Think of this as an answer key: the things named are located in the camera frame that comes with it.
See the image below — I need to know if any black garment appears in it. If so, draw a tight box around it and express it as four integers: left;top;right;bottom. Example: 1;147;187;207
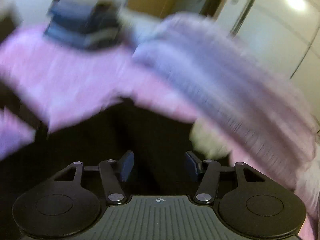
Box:
32;97;233;198

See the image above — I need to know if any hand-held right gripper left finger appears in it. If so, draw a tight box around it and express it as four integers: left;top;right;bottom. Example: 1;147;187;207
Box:
52;150;135;205

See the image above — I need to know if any white wardrobe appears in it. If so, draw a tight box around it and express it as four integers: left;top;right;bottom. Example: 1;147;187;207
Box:
215;0;320;110

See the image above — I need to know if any folded dark blue cloth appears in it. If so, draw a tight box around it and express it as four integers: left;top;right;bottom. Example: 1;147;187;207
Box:
44;0;120;50

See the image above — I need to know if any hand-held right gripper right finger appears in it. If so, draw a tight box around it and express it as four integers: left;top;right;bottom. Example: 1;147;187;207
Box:
184;151;267;205

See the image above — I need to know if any pink rose blanket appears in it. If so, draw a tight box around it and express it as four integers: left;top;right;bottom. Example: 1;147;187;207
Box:
0;27;320;240

